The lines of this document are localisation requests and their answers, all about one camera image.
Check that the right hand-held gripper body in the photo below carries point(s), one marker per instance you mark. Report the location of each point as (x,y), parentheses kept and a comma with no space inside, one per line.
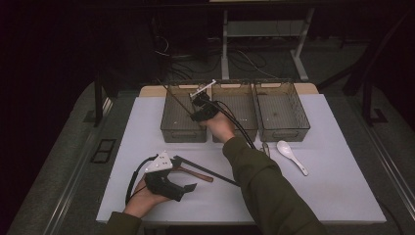
(204,103)

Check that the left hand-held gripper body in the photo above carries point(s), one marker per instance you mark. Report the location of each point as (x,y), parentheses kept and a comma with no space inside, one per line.
(161,182)

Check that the smoky transparent plastic basket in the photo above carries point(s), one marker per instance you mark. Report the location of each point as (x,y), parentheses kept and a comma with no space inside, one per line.
(241,107)
(177,122)
(280,114)

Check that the black chopstick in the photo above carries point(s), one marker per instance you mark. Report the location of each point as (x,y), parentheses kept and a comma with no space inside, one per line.
(208,173)
(208,170)

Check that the brown wooden chopstick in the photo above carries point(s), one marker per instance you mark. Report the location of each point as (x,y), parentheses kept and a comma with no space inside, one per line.
(176,99)

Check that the white ceramic spoon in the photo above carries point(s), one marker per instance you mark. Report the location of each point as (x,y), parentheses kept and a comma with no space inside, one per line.
(284,148)

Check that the person's right hand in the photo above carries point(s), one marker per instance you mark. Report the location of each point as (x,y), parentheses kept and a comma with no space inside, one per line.
(221,127)

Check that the metal table knife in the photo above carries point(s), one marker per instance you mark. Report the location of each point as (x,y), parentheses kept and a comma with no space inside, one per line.
(267,149)

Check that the black metal stand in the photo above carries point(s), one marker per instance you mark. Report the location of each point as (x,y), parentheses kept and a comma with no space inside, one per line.
(367,104)

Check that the white metal desk frame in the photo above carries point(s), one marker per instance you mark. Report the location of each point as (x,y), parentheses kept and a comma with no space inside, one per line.
(225,49)

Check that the black floor outlet frame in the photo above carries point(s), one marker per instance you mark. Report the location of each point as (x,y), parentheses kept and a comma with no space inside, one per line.
(103,151)

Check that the metal floor rail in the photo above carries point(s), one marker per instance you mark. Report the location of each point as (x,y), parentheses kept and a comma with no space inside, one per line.
(65,202)
(398,186)

